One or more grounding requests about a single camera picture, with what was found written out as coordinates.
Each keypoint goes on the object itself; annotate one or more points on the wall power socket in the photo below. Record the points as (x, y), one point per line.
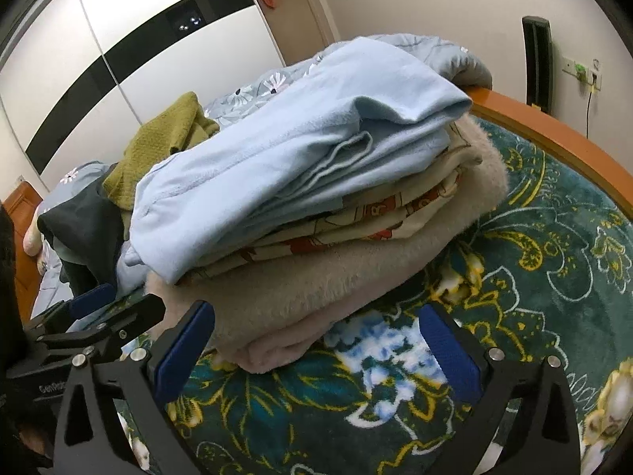
(585, 74)

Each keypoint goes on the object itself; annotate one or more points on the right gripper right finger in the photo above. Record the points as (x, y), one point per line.
(544, 436)

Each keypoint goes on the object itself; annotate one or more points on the beige fleece folded blanket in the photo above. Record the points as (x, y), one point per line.
(268, 314)

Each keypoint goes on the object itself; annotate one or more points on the light blue long-sleeve shirt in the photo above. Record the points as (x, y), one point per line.
(366, 114)

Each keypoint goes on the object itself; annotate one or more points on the teal floral bed blanket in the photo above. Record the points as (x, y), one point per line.
(367, 359)

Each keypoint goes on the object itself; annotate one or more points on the dark grey garment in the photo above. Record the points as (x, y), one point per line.
(86, 231)

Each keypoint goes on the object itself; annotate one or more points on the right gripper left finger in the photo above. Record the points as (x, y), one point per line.
(89, 438)

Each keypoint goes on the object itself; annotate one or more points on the cream patterned folded cloth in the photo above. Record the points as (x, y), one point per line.
(396, 210)

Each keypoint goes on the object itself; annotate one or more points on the white black sliding wardrobe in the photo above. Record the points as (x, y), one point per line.
(81, 76)

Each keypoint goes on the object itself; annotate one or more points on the olive green knitted garment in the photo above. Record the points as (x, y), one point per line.
(180, 127)

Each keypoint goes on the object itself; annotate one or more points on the black tower heater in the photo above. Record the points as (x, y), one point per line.
(539, 63)

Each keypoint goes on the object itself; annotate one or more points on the grey floral quilt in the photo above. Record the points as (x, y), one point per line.
(452, 61)

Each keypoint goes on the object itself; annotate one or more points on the orange wooden bed frame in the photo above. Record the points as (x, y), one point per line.
(549, 134)

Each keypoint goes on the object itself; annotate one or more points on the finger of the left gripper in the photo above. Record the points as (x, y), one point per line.
(94, 299)
(132, 321)

